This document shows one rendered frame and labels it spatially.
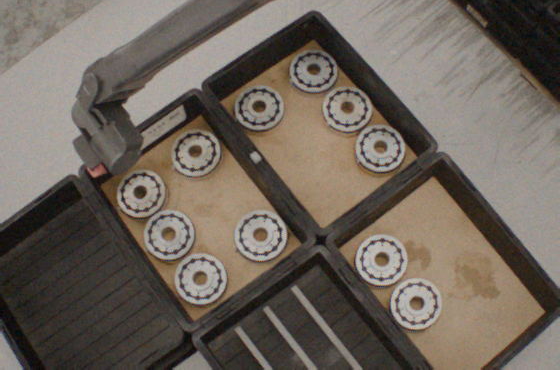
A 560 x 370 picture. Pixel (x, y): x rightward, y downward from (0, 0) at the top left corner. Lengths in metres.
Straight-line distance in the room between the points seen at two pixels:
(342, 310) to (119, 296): 0.44
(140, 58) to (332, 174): 0.61
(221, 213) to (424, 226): 0.41
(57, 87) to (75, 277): 0.53
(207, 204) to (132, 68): 0.53
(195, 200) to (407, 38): 0.67
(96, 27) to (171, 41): 0.92
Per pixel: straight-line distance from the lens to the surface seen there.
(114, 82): 1.04
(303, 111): 1.54
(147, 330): 1.45
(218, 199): 1.48
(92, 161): 1.20
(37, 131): 1.79
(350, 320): 1.42
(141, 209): 1.47
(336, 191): 1.48
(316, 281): 1.43
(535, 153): 1.74
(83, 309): 1.49
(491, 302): 1.47
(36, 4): 2.87
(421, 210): 1.49
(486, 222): 1.44
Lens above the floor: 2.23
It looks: 69 degrees down
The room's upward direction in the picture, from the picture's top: 5 degrees counter-clockwise
